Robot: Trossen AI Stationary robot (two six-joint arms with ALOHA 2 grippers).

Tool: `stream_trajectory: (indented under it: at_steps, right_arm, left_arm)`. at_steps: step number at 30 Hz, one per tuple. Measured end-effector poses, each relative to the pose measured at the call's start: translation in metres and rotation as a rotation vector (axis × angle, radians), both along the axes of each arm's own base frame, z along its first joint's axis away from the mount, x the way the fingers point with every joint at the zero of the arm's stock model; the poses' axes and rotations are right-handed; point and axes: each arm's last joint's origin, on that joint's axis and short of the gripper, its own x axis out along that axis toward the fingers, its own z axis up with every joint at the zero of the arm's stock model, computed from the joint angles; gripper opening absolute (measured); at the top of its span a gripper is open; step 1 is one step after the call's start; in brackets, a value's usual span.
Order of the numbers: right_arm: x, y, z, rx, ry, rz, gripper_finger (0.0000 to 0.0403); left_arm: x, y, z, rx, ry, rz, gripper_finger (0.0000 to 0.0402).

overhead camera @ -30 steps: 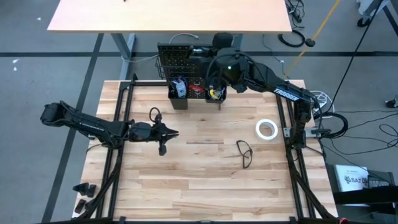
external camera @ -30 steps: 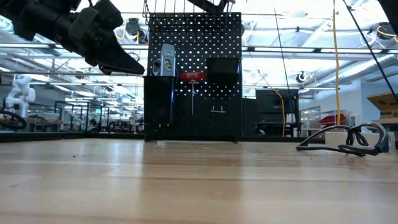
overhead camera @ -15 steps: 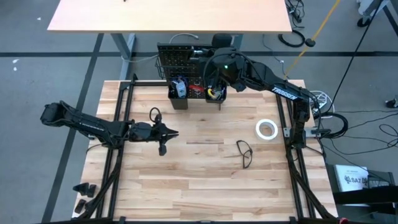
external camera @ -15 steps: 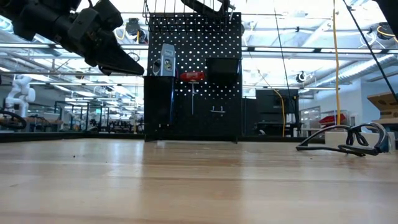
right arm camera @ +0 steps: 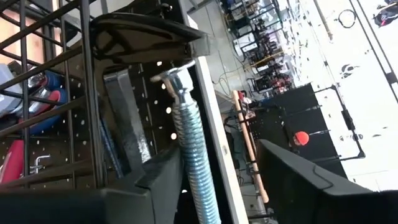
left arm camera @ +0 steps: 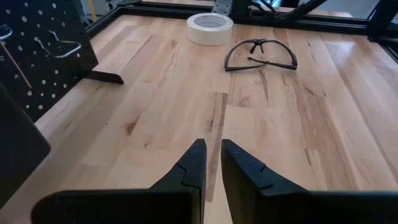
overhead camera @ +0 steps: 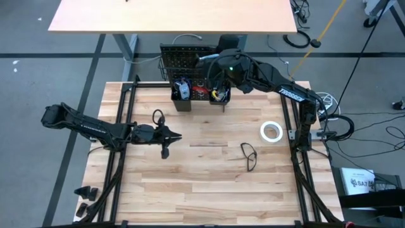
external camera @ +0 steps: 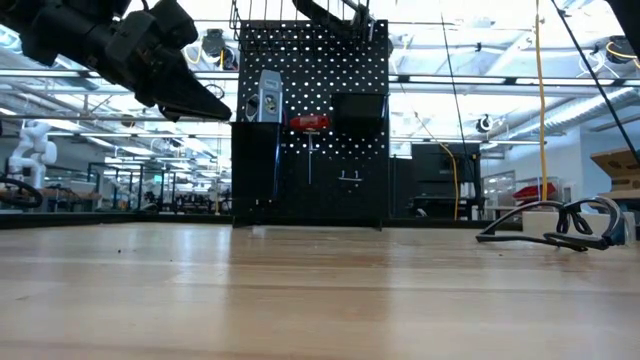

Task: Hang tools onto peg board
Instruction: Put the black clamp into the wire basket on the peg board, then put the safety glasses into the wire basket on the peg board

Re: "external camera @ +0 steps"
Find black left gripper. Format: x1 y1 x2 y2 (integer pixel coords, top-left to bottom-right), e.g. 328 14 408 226
102 9 234 124

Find silver combination wrench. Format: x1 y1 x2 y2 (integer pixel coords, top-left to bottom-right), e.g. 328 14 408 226
243 93 260 124

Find grey torpedo level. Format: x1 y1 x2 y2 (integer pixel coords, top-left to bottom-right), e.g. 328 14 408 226
256 69 284 124

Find red T-handle hex key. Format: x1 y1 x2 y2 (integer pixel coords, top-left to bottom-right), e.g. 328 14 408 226
289 115 331 186

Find black C-clamp silver screw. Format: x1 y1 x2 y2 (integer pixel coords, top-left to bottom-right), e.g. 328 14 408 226
291 0 377 42

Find black framed safety glasses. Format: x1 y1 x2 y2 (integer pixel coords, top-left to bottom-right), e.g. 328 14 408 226
474 195 627 253

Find tall black pegboard bin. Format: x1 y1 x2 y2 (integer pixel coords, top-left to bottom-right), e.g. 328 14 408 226
231 121 283 201

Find black metal pegboard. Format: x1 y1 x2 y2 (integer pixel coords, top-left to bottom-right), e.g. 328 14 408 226
231 19 391 230

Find short black pegboard bin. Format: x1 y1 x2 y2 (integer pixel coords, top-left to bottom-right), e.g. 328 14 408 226
330 92 390 137

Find black background cabinet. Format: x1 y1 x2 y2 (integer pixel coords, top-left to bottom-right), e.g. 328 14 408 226
409 142 482 221

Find small black hanging reel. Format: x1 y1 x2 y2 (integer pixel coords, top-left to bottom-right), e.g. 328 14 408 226
474 113 497 135

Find brown cardboard box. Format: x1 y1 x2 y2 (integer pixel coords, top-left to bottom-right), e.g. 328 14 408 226
589 147 640 201

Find black hanging cable reel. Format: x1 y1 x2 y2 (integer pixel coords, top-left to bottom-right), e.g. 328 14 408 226
591 34 640 66
201 28 240 72

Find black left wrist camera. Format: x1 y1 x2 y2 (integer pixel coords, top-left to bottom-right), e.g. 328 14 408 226
148 0 200 51

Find black wire pegboard basket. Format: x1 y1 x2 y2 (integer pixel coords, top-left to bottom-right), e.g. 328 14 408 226
228 0 376 54

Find black aluminium table frame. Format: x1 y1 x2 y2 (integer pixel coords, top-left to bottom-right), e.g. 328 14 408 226
0 211 526 230

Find thick black cable loop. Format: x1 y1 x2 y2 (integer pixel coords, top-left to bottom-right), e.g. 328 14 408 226
0 177 45 210

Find curved yellow hanging cable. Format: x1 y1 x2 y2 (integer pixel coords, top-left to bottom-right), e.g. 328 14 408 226
413 112 460 221

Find straight yellow hanging cable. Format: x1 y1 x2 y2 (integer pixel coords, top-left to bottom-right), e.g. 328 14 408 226
533 0 550 202

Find thin taut black cable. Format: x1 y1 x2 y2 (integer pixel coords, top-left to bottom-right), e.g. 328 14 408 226
549 0 640 164

